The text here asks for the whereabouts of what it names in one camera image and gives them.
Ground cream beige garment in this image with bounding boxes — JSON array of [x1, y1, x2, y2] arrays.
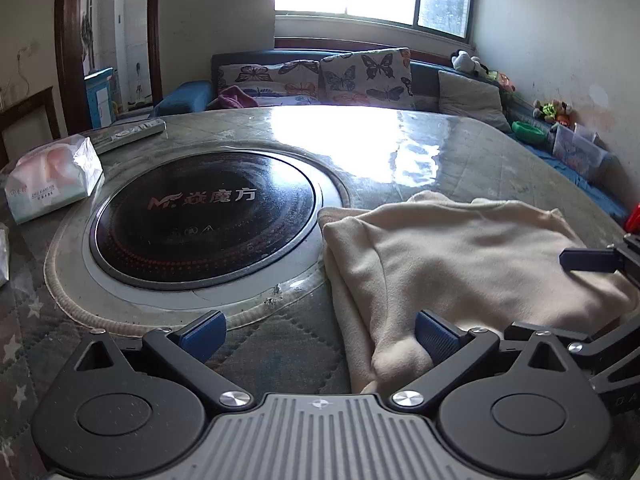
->
[[319, 191, 639, 394]]

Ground red plastic stool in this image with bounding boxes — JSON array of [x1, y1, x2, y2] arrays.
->
[[624, 204, 640, 235]]

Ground quilted grey table cover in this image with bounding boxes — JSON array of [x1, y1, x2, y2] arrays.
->
[[1, 106, 623, 479]]

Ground clear plastic storage box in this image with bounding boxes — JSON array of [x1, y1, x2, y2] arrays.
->
[[552, 122, 615, 182]]

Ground round black induction cooktop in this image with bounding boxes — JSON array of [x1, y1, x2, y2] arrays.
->
[[89, 151, 323, 292]]

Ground green plastic bowl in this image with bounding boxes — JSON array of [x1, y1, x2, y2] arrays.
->
[[511, 122, 548, 145]]

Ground yellow green plush toys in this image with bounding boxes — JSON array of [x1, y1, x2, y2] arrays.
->
[[533, 100, 573, 127]]

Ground pink tissue pack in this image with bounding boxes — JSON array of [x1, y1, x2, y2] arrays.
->
[[4, 134, 103, 224]]

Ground grey remote control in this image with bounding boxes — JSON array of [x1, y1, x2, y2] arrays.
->
[[82, 118, 166, 155]]

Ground plain beige cushion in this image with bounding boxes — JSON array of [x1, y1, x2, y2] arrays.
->
[[438, 70, 511, 132]]

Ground magenta cloth on sofa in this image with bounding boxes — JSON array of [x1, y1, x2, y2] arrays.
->
[[205, 86, 259, 110]]

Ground black white plush toy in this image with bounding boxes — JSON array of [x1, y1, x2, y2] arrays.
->
[[451, 50, 489, 78]]

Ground blue white storage cabinet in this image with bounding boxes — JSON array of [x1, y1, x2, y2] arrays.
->
[[85, 67, 115, 129]]

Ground large butterfly cushion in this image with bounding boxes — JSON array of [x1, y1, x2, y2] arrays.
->
[[320, 48, 414, 110]]

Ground small butterfly cushion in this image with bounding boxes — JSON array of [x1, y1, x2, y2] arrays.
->
[[217, 60, 320, 106]]

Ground blue corner sofa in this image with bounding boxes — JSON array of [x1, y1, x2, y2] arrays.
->
[[152, 48, 629, 223]]

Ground dark wooden door frame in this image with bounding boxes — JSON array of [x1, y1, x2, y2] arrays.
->
[[54, 0, 163, 134]]

